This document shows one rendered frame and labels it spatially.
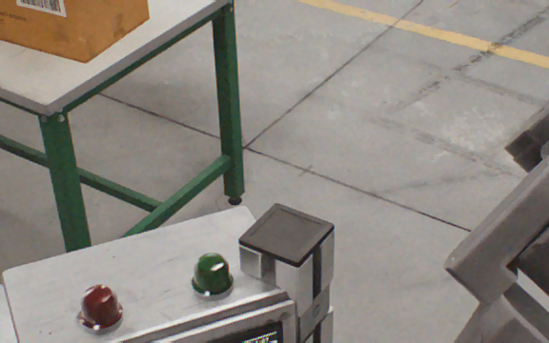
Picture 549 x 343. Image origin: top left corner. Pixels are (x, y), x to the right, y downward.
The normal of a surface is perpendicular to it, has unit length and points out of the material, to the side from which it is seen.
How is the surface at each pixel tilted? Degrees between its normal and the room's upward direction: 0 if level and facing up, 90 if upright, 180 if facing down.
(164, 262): 0
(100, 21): 89
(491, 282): 61
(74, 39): 90
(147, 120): 0
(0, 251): 0
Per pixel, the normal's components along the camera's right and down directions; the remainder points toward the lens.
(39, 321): -0.03, -0.81
